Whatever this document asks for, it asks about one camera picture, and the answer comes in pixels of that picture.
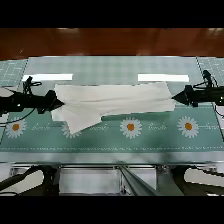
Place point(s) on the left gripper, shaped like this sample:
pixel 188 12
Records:
pixel 46 100

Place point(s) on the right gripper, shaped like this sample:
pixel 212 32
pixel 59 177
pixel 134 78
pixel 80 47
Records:
pixel 189 95

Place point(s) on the white shirt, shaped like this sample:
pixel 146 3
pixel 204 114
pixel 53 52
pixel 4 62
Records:
pixel 110 100

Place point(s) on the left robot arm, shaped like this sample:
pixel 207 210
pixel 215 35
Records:
pixel 16 100

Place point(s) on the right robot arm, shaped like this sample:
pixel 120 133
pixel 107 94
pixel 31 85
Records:
pixel 211 95

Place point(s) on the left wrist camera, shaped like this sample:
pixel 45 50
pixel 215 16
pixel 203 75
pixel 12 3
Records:
pixel 29 84

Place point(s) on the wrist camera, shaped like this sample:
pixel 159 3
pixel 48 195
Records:
pixel 29 84
pixel 208 79

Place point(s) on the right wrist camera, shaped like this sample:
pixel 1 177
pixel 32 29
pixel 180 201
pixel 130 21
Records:
pixel 208 79

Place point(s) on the silver frame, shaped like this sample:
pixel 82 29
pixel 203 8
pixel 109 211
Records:
pixel 140 181

